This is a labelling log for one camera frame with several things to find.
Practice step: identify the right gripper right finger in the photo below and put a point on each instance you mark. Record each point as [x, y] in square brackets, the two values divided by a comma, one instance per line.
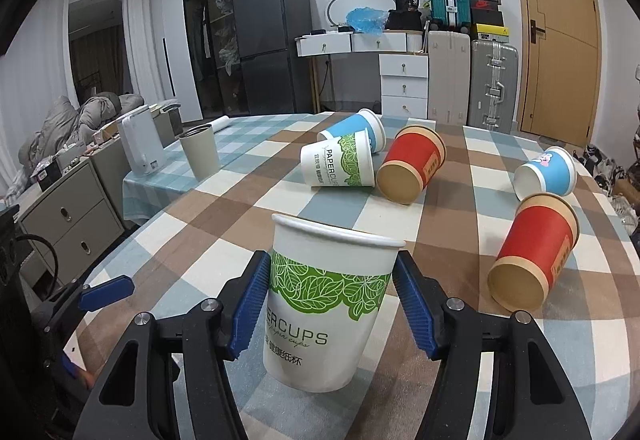
[530, 396]

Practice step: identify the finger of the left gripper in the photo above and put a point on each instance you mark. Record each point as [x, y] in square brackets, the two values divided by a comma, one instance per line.
[70, 368]
[100, 296]

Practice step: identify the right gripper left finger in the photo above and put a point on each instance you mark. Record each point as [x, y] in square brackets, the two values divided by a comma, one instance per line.
[134, 394]

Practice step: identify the white green paper cup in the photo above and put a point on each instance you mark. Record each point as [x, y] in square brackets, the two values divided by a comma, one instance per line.
[326, 286]

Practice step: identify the red cup near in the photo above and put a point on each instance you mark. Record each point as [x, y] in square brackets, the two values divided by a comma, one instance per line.
[544, 232]

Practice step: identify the red cup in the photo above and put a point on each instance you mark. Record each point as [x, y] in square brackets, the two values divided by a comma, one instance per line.
[544, 232]
[414, 157]

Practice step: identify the blue cup right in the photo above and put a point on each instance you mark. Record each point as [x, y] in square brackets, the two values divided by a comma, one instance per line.
[553, 171]

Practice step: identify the blue cup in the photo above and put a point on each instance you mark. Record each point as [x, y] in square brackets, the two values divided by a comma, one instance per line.
[553, 171]
[364, 119]

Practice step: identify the red cup far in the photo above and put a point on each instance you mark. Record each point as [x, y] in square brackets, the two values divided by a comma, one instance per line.
[414, 157]

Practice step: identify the blue cup far left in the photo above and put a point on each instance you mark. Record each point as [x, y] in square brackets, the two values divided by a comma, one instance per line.
[364, 119]

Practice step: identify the left hand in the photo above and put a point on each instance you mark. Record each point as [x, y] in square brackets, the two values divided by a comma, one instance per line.
[86, 377]

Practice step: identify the grey drawer cabinet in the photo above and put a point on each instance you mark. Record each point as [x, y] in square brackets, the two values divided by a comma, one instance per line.
[75, 216]

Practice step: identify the white appliance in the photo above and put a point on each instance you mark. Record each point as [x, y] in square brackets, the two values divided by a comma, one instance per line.
[141, 142]

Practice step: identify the grey clothes pile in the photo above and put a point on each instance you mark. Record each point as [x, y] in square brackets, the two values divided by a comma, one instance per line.
[66, 125]

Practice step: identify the checkered tablecloth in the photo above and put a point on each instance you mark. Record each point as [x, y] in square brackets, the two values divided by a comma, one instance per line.
[186, 252]

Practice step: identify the beige tumbler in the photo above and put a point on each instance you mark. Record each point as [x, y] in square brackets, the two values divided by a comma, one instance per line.
[199, 146]

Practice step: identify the white curtain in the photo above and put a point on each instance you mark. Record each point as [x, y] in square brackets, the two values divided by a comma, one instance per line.
[35, 71]

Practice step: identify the silver suitcase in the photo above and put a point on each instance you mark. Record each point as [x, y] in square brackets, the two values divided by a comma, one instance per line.
[493, 87]

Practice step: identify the wooden door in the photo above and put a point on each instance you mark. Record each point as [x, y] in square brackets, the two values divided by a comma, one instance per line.
[560, 80]

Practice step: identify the black refrigerator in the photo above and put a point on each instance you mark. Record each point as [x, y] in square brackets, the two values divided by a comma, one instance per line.
[276, 79]

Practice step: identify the beige suitcase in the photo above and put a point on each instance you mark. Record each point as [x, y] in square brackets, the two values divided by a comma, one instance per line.
[449, 74]

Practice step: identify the white dresser desk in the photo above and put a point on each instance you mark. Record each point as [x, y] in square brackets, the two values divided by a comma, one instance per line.
[386, 72]

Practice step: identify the yellow box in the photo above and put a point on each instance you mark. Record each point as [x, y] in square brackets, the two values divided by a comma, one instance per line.
[488, 32]

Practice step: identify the oval mirror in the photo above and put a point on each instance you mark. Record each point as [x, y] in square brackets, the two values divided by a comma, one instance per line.
[338, 10]

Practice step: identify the blue plastic bag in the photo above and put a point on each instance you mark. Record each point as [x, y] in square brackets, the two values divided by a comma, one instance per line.
[367, 20]

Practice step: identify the stacked shoe boxes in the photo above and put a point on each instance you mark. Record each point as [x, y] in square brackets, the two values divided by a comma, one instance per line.
[486, 12]

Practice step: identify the black bag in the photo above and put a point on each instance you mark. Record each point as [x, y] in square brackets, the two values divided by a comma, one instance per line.
[405, 16]

